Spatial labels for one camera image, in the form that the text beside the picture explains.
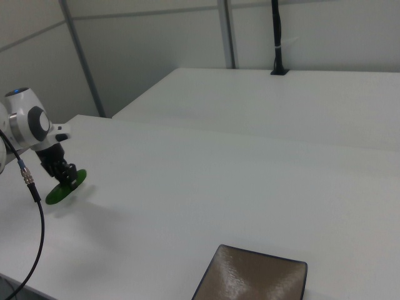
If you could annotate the brown square ceramic plate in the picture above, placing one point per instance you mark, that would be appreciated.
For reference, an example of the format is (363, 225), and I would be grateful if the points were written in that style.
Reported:
(253, 275)

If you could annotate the grey partition frame post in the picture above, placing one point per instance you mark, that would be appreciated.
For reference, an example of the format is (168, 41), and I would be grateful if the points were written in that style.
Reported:
(82, 62)
(226, 31)

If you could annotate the green cucumber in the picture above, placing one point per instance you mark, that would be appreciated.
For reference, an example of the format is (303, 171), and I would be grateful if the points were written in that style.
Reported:
(59, 194)

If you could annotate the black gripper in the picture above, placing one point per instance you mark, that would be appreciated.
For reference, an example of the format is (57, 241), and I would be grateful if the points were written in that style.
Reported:
(51, 156)

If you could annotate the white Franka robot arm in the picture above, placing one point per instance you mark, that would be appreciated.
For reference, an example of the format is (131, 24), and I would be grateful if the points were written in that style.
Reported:
(29, 125)

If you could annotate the black camera stand with white tie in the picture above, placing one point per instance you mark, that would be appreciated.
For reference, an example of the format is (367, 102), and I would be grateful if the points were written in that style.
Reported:
(277, 31)

